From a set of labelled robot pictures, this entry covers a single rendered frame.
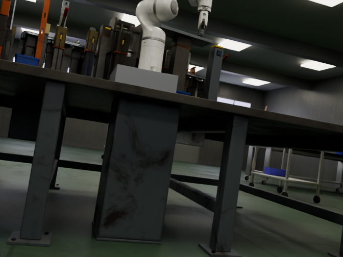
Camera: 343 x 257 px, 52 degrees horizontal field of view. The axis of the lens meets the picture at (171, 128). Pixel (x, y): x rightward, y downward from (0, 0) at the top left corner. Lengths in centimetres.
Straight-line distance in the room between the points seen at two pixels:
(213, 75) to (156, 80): 72
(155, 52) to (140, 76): 22
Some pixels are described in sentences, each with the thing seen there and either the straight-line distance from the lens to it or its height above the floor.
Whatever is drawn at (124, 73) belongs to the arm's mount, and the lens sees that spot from 162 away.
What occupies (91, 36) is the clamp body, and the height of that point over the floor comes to 103.
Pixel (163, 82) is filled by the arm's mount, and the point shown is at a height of 75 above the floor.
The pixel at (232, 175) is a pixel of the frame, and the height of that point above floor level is 37.
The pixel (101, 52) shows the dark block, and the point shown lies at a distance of 215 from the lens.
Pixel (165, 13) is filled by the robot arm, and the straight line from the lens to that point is 184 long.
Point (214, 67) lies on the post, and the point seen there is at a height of 101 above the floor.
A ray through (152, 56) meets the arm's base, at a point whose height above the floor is 89.
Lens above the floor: 46
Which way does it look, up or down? 3 degrees up
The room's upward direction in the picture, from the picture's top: 8 degrees clockwise
